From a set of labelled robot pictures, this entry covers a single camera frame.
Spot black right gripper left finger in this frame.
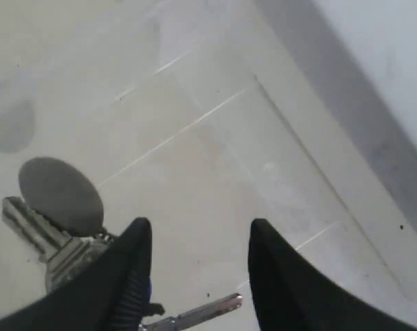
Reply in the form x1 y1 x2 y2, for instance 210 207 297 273
0 217 152 330

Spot clear drawer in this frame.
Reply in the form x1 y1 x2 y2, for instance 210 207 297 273
0 1 417 330

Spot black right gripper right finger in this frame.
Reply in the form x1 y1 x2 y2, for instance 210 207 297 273
248 219 417 330

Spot key bunch with blue tag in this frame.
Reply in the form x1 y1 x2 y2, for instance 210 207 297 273
1 157 243 330

